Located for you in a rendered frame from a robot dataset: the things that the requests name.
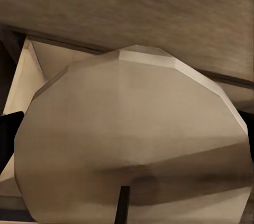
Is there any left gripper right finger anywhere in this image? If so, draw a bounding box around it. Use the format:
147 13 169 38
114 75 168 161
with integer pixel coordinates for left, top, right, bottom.
238 111 254 161

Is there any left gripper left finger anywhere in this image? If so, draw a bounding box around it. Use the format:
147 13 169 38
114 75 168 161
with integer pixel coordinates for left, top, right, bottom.
0 110 25 174

